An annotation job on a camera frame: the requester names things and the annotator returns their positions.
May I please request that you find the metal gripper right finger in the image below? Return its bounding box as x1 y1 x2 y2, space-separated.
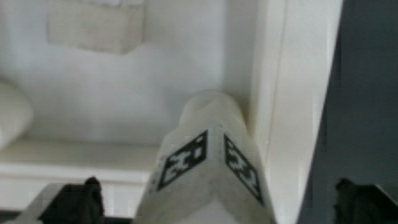
335 178 398 224

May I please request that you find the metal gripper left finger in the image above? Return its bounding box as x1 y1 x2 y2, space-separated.
12 177 106 224

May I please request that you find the white leg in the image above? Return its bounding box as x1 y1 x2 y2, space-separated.
136 90 276 224

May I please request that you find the white square tabletop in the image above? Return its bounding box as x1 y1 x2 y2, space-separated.
0 0 344 224

